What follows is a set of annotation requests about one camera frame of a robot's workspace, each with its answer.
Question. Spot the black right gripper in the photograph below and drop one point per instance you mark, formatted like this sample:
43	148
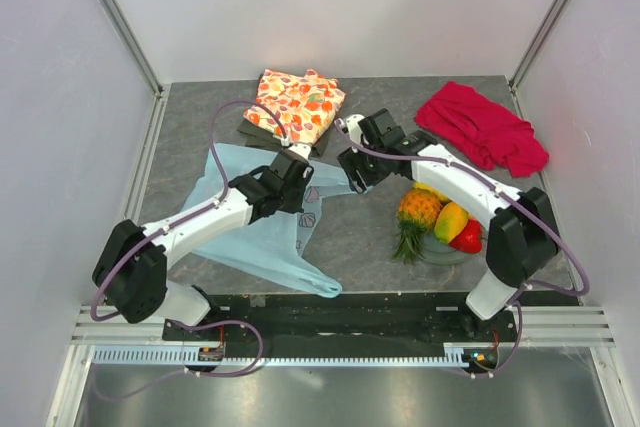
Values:
351	161

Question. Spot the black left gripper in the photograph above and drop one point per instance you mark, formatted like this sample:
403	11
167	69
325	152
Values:
295	206

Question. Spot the orange pineapple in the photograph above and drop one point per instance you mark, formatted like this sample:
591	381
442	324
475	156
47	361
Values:
416	216

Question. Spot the green orange mango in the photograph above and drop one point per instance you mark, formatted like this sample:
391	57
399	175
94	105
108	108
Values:
451	221

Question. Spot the red bell pepper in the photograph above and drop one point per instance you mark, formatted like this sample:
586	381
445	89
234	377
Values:
470	239

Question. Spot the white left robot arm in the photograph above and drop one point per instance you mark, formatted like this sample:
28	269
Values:
132	272

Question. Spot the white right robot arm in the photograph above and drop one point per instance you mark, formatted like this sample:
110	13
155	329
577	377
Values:
520	225

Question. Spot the dark green folded cloth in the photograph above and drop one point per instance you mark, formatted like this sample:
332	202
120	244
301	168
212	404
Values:
256	137

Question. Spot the yellow mango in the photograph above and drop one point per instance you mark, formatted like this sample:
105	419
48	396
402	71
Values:
441	197

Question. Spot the floral orange folded cloth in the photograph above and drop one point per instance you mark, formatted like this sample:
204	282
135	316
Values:
304	105

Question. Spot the red crumpled cloth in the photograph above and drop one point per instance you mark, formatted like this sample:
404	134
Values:
487	133

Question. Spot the grey round plate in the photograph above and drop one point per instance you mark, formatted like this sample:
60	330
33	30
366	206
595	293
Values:
438	253

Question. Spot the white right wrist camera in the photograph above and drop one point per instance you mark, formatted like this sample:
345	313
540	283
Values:
349	126

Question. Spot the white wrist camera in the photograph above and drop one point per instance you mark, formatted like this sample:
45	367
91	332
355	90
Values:
349	126
301	149

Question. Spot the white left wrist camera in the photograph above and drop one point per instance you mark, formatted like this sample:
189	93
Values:
301	149

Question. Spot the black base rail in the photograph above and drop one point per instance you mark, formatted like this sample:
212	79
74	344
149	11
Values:
360	324

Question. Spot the light blue cable duct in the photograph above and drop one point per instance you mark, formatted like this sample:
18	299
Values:
193	356

